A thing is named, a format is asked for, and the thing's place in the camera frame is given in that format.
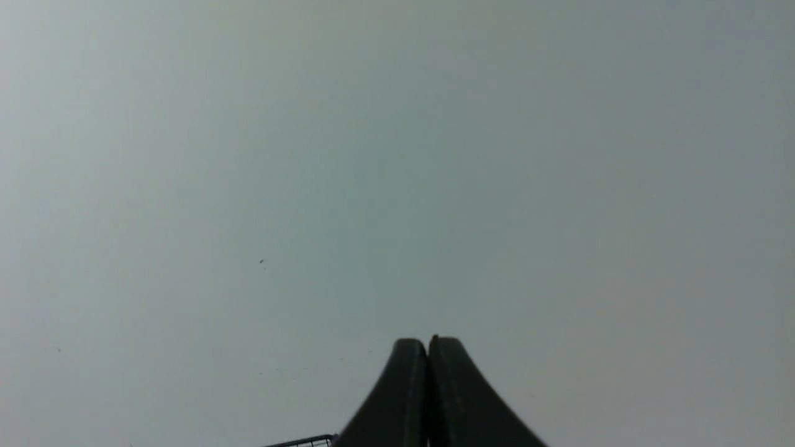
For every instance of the black wire mesh rack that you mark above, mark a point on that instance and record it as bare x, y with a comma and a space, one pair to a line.
312, 441

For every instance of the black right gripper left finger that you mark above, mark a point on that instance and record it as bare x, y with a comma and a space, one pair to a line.
393, 412

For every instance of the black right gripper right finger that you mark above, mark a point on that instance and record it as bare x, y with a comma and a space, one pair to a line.
464, 408

